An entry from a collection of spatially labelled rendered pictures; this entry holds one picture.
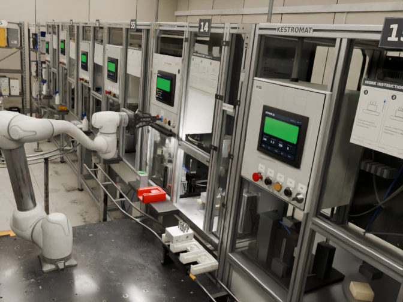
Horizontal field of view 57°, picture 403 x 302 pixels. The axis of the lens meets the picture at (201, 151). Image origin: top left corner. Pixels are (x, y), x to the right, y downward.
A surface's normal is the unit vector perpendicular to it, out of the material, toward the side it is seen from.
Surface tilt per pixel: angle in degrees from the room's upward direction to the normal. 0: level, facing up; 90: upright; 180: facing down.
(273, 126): 90
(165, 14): 90
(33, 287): 0
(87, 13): 90
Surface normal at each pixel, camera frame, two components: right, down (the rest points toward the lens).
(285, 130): -0.86, 0.06
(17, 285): 0.10, -0.96
